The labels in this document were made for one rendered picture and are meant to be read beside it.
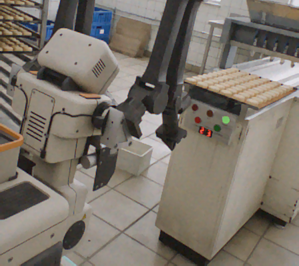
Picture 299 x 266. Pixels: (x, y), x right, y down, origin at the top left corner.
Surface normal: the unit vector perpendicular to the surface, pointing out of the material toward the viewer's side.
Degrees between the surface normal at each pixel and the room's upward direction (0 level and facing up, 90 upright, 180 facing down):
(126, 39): 67
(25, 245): 90
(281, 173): 90
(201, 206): 90
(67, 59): 48
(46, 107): 82
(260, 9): 115
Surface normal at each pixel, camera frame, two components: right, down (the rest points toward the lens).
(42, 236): 0.78, 0.32
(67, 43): -0.32, -0.53
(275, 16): -0.62, 0.52
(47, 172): -0.57, 0.01
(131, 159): -0.44, 0.19
